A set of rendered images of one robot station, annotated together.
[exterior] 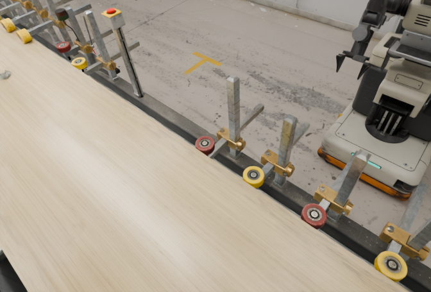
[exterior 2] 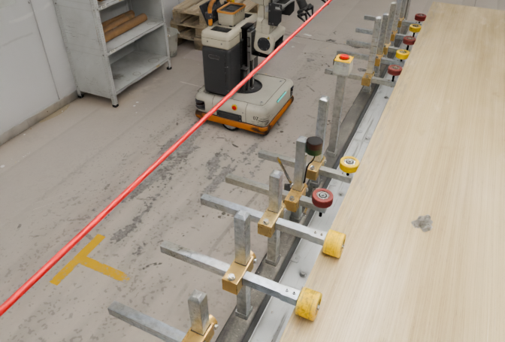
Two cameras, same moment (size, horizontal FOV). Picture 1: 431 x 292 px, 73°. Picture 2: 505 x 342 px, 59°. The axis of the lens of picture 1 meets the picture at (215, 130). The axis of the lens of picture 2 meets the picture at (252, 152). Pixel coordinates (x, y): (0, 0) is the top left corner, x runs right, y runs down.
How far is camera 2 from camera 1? 312 cm
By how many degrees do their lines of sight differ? 76
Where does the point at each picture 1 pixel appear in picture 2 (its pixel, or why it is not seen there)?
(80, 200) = (483, 99)
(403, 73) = not seen: hidden behind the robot
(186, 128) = (356, 115)
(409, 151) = (267, 79)
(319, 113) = (202, 140)
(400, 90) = (278, 31)
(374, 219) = (309, 116)
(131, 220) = (470, 80)
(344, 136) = (263, 101)
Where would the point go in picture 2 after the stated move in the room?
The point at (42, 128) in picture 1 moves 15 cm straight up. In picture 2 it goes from (458, 143) to (467, 114)
